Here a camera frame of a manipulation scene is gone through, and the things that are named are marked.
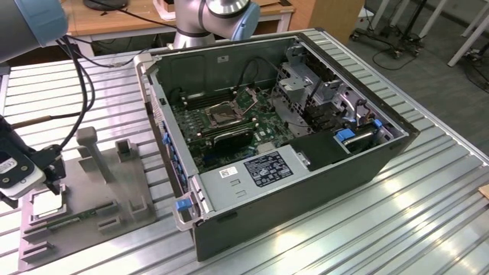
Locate grey parts rack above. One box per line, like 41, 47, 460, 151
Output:
17, 125, 158, 272

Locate CPU socket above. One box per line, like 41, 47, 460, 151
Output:
203, 104, 247, 129

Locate black drive bay cover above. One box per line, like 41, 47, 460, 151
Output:
287, 131, 351, 172

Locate green motherboard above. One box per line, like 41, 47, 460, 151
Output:
169, 88, 294, 167

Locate grey power supply unit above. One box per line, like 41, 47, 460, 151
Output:
195, 144, 310, 213

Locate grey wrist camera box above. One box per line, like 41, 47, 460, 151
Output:
0, 151, 45, 201

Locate wooden cabinet panel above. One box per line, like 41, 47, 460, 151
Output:
291, 0, 363, 45

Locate blue disk carrier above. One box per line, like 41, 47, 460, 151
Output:
331, 128, 355, 144

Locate black open PC case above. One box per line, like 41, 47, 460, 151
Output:
131, 30, 419, 262

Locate metal disk bay cage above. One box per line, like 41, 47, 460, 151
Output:
273, 61, 321, 135

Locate black rolling stand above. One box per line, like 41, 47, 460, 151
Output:
350, 0, 427, 60

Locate white open box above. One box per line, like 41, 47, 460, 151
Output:
151, 0, 178, 21

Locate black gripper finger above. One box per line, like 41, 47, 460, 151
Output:
0, 191, 18, 209
41, 155, 66, 197

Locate metal socket cover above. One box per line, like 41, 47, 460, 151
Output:
231, 87, 262, 112

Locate white table frame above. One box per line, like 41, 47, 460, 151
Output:
446, 11, 489, 67

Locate silver square CPU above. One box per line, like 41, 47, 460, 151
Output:
31, 192, 63, 218

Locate black looped wire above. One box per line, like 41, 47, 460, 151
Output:
234, 57, 287, 89

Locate black round monitor base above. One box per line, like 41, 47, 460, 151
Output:
82, 0, 129, 10

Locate green RAM stick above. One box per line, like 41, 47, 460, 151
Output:
45, 209, 101, 231

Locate thin cable with plug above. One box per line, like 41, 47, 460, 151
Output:
55, 36, 151, 69

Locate blue case latch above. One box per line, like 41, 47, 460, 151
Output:
173, 197, 191, 213

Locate brown sleeved cable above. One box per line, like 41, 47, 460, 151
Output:
9, 115, 53, 129

